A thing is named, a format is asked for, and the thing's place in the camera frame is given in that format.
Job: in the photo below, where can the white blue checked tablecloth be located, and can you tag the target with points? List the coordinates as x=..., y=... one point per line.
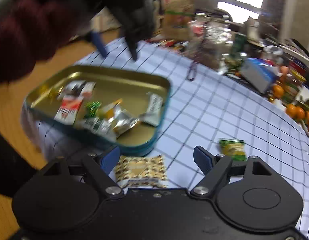
x=219, y=105

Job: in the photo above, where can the single tangerine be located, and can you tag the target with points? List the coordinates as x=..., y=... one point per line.
x=277, y=91

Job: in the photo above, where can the yellow fruit snack packet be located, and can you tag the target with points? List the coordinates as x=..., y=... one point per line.
x=110, y=107

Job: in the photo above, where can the blue tissue pack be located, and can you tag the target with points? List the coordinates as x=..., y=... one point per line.
x=259, y=76

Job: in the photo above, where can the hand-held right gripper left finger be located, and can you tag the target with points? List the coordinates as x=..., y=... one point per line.
x=110, y=160

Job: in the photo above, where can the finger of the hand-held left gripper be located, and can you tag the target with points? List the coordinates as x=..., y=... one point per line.
x=99, y=42
x=132, y=48

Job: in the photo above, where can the green leaf print snack packet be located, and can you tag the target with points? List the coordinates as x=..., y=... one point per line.
x=98, y=127

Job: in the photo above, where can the red white snack packet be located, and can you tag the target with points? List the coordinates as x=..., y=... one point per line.
x=68, y=110

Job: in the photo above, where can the white sesame crisp packet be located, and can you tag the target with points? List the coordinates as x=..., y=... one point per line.
x=153, y=108

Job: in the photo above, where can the person's left forearm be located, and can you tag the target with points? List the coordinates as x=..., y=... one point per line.
x=24, y=35

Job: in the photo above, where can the green drink can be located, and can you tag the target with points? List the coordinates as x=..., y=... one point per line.
x=239, y=45

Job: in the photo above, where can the green label glass jar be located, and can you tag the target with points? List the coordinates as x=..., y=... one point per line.
x=293, y=87

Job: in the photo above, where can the gold candy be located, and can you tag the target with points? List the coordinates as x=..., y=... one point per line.
x=48, y=92

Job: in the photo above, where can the gold patterned snack packet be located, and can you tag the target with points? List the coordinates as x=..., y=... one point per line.
x=142, y=170

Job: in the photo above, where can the green yellow snack packet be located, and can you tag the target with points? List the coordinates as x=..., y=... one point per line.
x=233, y=150

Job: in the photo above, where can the clear glass jar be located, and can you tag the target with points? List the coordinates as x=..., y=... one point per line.
x=212, y=45

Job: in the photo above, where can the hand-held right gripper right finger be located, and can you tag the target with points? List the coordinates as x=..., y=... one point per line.
x=203, y=160

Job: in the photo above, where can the small green candy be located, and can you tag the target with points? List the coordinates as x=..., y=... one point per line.
x=93, y=108

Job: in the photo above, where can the teal and gold tin box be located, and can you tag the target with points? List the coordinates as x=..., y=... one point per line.
x=134, y=82

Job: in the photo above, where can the pile of leafy tangerines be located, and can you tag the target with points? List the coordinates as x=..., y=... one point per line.
x=299, y=112

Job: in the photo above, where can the tree print paper bag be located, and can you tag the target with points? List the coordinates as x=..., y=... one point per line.
x=177, y=15

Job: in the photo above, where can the grey snack packet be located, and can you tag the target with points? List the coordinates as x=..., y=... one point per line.
x=124, y=121

